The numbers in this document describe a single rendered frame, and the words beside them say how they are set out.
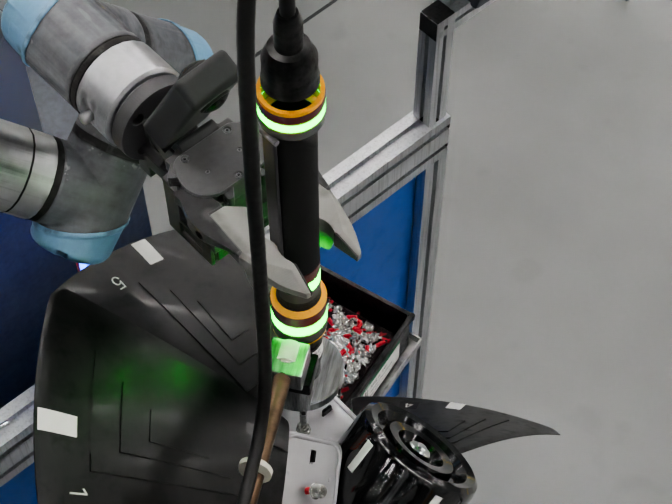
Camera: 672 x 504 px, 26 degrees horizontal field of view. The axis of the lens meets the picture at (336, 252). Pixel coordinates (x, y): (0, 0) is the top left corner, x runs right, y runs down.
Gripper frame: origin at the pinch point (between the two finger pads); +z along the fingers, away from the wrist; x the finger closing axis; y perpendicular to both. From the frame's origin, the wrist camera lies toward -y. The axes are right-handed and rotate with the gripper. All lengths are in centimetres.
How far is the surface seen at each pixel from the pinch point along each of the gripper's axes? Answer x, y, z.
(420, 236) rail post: -51, 88, -37
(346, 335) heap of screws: -23, 64, -22
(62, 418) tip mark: 19.5, 7.6, -6.0
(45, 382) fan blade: 18.9, 6.6, -8.7
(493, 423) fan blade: -21, 49, 3
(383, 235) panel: -45, 83, -38
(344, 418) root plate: -3.6, 31.1, -1.3
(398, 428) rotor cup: -4.9, 26.8, 4.1
